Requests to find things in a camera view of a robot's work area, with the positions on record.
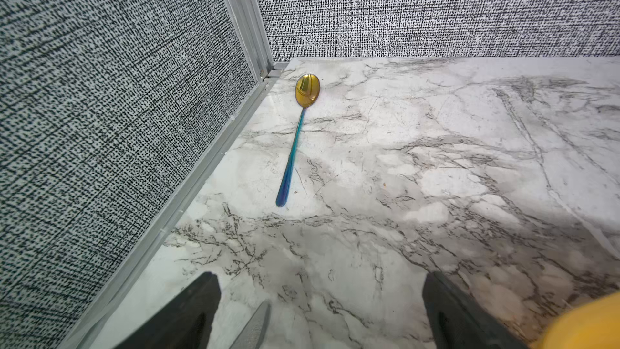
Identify silver butter knife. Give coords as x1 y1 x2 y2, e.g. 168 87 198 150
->
230 301 271 349

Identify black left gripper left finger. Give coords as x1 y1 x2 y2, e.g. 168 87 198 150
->
117 272 221 348

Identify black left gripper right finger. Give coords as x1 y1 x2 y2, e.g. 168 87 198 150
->
422 271 527 349

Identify iridescent gold blue spoon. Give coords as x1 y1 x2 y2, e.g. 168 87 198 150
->
275 74 321 208

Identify yellow plastic storage box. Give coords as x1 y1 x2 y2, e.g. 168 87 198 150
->
535 292 619 349

